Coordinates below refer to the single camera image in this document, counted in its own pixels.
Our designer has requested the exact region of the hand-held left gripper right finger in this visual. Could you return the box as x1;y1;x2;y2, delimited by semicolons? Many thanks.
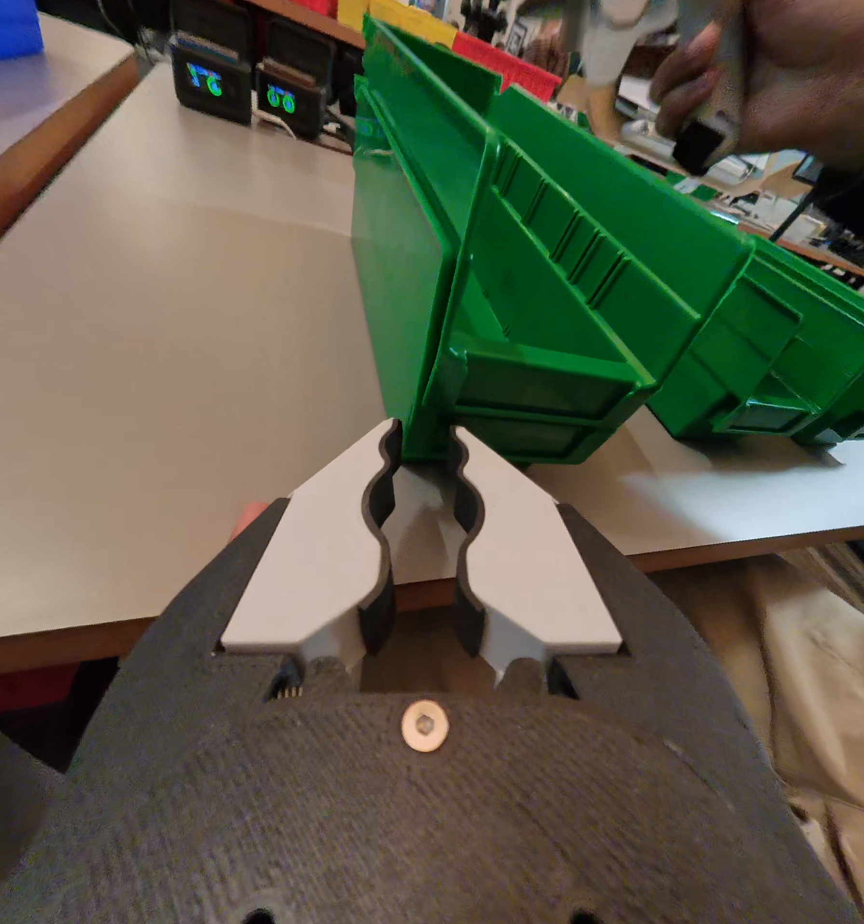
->
448;424;625;688

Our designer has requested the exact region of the small yellow bin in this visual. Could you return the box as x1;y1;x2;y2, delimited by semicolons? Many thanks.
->
338;0;460;46

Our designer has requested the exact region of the wood-edged grey table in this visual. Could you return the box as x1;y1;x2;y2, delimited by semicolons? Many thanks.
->
0;13;140;264

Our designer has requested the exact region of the person's right hand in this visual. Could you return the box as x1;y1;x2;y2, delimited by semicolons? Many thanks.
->
650;0;864;174

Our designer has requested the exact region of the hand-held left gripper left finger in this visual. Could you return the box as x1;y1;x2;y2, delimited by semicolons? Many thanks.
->
219;417;404;672

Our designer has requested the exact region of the grey desk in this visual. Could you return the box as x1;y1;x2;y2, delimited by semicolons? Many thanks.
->
0;61;864;681

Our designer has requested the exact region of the black timer display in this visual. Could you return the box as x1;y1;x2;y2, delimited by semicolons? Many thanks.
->
256;18;336;141
169;0;254;127

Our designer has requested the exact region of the long red ribbed bin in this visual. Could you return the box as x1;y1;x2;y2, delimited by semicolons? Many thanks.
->
451;31;564;103

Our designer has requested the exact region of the person's left hand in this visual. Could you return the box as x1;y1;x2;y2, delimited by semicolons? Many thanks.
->
230;500;271;540

